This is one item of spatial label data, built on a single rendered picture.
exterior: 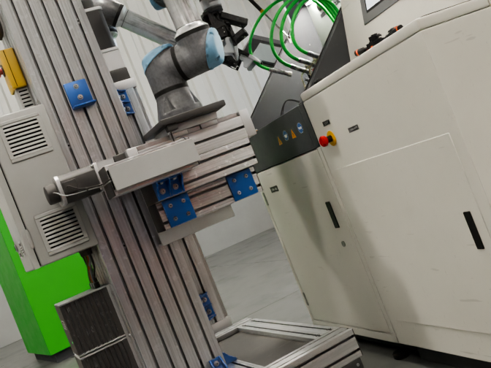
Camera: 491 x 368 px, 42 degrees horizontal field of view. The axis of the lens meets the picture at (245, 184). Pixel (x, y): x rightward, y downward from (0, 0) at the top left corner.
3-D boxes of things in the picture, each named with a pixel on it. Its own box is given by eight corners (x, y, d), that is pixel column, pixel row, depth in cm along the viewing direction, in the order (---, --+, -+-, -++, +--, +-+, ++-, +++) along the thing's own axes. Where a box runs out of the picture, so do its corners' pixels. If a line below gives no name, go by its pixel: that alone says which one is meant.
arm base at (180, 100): (167, 119, 195) (155, 89, 195) (155, 130, 209) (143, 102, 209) (210, 105, 202) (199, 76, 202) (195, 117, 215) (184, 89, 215)
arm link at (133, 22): (93, -18, 247) (209, 36, 258) (92, -6, 257) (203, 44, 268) (82, 9, 245) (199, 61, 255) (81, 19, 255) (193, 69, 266)
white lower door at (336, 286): (312, 320, 280) (253, 174, 279) (316, 317, 280) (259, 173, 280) (389, 334, 218) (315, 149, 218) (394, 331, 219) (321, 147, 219)
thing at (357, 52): (351, 65, 192) (344, 48, 192) (379, 55, 196) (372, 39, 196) (391, 39, 171) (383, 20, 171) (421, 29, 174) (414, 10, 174)
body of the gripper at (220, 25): (210, 46, 245) (199, 17, 245) (230, 39, 248) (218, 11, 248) (215, 39, 238) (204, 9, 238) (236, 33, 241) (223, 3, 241)
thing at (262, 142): (256, 173, 278) (242, 139, 278) (264, 169, 280) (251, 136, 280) (315, 148, 220) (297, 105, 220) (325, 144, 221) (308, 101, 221)
